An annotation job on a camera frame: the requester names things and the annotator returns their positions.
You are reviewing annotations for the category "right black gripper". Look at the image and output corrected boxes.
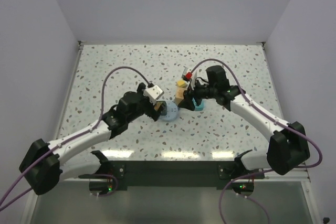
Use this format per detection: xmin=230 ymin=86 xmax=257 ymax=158
xmin=178 ymin=78 xmax=217 ymax=112

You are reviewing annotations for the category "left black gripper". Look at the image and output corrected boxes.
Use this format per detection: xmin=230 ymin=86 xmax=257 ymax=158
xmin=127 ymin=83 xmax=165 ymax=123

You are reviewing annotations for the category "beige cube socket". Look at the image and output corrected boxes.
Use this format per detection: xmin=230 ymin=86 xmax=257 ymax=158
xmin=174 ymin=87 xmax=186 ymax=105

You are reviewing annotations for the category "yellow green plug adapter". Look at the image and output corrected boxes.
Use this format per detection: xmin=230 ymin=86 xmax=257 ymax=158
xmin=176 ymin=80 xmax=188 ymax=88

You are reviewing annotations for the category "dark green cube socket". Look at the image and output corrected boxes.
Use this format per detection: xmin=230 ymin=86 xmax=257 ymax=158
xmin=157 ymin=101 xmax=167 ymax=116

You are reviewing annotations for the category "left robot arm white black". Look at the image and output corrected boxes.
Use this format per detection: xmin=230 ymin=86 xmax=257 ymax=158
xmin=19 ymin=83 xmax=164 ymax=195

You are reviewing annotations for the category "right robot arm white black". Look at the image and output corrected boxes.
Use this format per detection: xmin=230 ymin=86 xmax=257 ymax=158
xmin=178 ymin=65 xmax=310 ymax=178

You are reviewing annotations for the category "teal power strip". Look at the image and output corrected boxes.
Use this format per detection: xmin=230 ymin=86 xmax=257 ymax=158
xmin=192 ymin=97 xmax=206 ymax=112

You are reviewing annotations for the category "round light blue socket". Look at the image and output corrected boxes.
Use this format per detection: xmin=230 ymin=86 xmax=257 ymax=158
xmin=159 ymin=101 xmax=179 ymax=122

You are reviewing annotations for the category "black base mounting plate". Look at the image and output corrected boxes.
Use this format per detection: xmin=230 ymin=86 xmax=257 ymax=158
xmin=80 ymin=161 xmax=254 ymax=193

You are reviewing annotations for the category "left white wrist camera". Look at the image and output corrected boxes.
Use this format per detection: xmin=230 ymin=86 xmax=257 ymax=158
xmin=143 ymin=85 xmax=164 ymax=104

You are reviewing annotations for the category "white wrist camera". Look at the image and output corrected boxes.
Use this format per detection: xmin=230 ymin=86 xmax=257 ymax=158
xmin=143 ymin=85 xmax=164 ymax=104
xmin=181 ymin=67 xmax=197 ymax=90

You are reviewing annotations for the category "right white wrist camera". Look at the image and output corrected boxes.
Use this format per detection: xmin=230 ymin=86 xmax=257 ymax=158
xmin=181 ymin=67 xmax=197 ymax=90

